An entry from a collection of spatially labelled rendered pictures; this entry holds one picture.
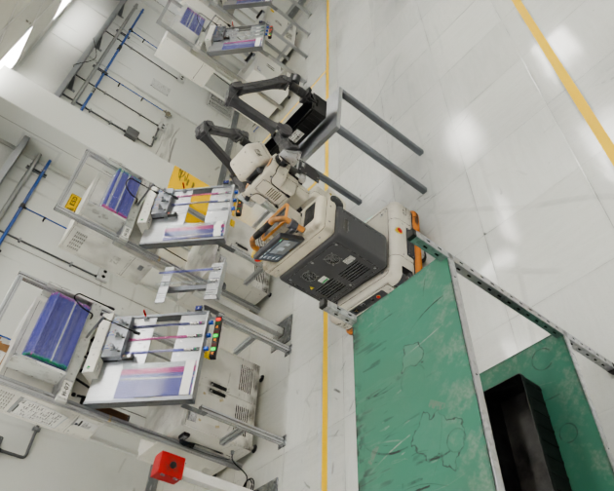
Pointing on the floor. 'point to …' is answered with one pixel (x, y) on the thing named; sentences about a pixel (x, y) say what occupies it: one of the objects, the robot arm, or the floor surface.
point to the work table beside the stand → (355, 141)
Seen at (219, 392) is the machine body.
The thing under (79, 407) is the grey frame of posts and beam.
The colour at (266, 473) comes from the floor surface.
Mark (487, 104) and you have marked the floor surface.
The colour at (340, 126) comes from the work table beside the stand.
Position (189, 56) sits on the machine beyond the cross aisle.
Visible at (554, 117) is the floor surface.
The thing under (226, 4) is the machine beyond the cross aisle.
